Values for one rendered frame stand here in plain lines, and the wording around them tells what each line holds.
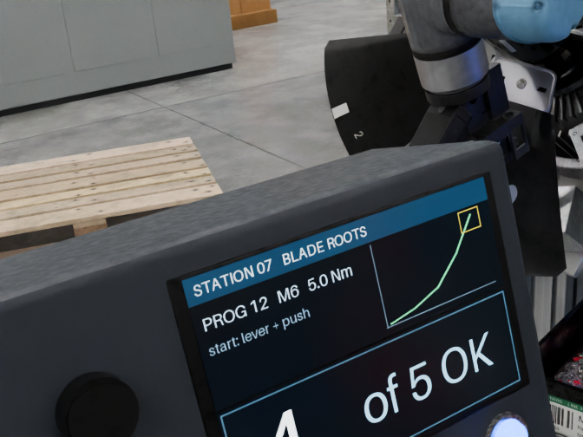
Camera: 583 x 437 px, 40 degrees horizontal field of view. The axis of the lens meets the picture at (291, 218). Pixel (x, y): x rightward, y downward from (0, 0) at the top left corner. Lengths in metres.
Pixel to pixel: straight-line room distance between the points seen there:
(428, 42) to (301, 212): 0.53
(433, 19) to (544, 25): 0.12
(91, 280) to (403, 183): 0.15
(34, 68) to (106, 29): 0.63
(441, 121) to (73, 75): 5.65
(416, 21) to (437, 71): 0.06
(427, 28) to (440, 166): 0.47
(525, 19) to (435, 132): 0.19
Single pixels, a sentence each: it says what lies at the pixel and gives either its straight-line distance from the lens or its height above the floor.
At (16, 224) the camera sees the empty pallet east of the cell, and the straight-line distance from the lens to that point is 3.65.
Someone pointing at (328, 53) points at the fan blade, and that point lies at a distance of 1.32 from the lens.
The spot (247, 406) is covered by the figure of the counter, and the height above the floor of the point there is 1.19.
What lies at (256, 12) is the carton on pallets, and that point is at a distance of 9.15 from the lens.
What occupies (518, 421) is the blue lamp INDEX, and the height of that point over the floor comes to 1.12.
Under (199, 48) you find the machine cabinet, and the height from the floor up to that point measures 0.22.
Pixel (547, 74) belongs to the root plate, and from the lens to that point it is 1.12.
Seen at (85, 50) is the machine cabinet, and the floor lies 0.37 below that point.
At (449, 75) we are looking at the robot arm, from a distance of 0.86.
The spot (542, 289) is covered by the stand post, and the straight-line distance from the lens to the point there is 1.39.
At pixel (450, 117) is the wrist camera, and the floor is 1.13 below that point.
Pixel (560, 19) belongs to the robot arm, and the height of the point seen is 1.25.
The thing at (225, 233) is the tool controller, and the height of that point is 1.25.
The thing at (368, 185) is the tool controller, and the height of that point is 1.25.
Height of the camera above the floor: 1.38
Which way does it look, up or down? 22 degrees down
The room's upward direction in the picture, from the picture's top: 6 degrees counter-clockwise
